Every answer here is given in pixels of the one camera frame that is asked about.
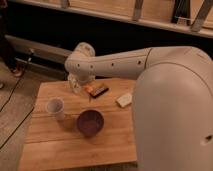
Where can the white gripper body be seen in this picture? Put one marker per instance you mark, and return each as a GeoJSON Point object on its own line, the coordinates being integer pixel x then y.
{"type": "Point", "coordinates": [84, 80]}

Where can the orange pepper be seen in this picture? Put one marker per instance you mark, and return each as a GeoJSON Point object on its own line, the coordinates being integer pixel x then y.
{"type": "Point", "coordinates": [89, 89]}

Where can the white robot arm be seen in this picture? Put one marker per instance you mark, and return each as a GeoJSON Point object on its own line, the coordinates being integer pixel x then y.
{"type": "Point", "coordinates": [172, 102]}

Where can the white ceramic cup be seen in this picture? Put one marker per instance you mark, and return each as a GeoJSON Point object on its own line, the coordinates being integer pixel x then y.
{"type": "Point", "coordinates": [55, 107]}

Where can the small clear bottle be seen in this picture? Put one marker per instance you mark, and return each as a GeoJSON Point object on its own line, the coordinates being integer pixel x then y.
{"type": "Point", "coordinates": [76, 88]}

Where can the dark chocolate bar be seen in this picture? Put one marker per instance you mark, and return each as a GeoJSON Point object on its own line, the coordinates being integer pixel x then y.
{"type": "Point", "coordinates": [98, 91]}

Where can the dark purple bowl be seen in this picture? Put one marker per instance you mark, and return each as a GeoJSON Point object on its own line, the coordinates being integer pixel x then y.
{"type": "Point", "coordinates": [90, 123]}

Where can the beige sponge block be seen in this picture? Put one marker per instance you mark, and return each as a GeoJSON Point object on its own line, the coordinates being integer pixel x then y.
{"type": "Point", "coordinates": [124, 100]}

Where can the person's red shoe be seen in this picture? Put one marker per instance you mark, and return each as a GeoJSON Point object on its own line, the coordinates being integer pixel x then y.
{"type": "Point", "coordinates": [17, 72]}

